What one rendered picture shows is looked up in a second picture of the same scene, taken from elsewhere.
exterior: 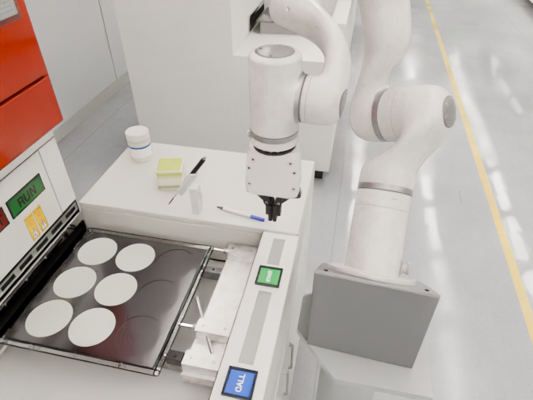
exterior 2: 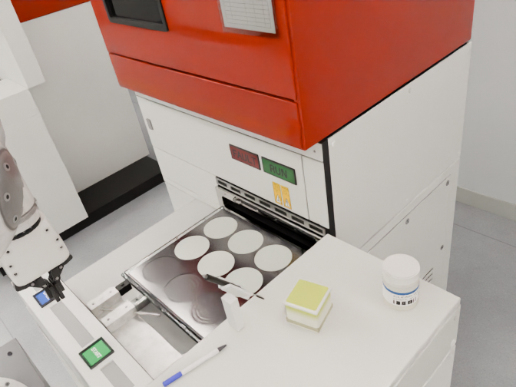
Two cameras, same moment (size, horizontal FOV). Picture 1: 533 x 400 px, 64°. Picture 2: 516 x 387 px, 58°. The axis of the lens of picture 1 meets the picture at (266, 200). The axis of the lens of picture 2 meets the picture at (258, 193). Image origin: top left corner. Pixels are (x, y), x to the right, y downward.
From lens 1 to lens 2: 140 cm
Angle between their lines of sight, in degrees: 94
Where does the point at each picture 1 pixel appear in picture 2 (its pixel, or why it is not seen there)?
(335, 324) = not seen: outside the picture
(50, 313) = (224, 227)
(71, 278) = (250, 239)
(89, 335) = (185, 245)
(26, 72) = (272, 84)
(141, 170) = (363, 291)
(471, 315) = not seen: outside the picture
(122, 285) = (216, 268)
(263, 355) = (47, 316)
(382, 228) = not seen: outside the picture
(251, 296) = (94, 329)
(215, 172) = (305, 373)
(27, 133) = (262, 125)
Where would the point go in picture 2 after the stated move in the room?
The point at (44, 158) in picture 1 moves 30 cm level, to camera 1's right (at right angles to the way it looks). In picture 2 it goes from (305, 167) to (230, 245)
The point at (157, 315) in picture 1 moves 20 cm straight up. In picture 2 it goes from (165, 283) to (142, 223)
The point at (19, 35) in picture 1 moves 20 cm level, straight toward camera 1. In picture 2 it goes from (273, 51) to (175, 64)
